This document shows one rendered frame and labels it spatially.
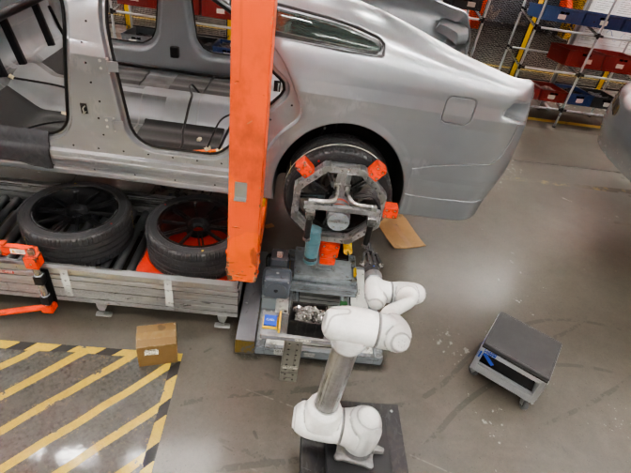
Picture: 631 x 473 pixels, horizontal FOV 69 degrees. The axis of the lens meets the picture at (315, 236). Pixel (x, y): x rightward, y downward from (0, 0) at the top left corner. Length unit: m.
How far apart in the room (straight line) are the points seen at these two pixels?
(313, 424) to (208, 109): 2.37
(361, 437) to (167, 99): 2.65
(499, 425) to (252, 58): 2.41
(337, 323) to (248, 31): 1.15
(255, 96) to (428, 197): 1.37
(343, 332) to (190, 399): 1.37
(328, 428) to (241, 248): 1.01
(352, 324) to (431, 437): 1.37
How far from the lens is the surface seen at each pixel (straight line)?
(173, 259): 2.92
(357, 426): 2.12
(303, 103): 2.59
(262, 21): 1.94
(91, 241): 3.08
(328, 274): 3.20
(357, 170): 2.61
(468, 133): 2.78
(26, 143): 3.22
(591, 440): 3.37
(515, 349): 3.04
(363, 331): 1.66
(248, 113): 2.07
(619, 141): 4.53
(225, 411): 2.77
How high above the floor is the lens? 2.40
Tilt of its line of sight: 38 degrees down
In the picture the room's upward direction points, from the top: 10 degrees clockwise
